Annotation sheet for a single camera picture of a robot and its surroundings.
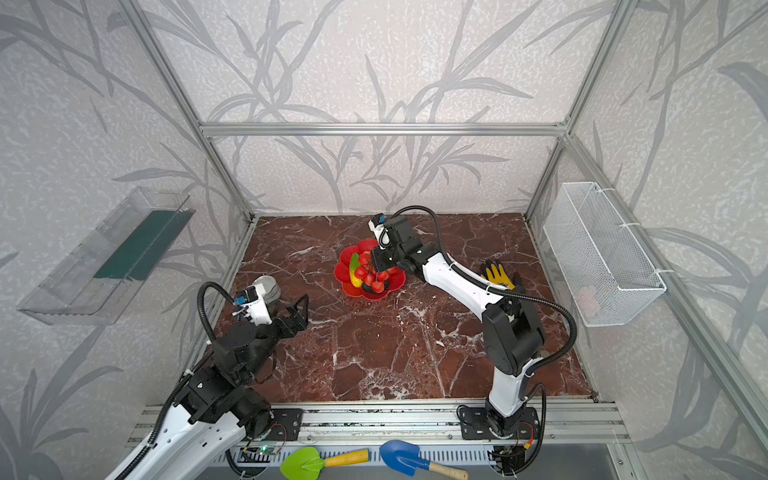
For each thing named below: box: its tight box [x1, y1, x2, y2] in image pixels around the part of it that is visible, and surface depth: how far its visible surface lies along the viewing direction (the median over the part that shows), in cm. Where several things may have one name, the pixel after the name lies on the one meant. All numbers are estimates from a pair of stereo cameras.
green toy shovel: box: [280, 447, 370, 480], surface depth 69 cm
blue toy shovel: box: [379, 440, 470, 480], surface depth 71 cm
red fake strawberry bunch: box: [355, 250, 389, 294], surface depth 90 cm
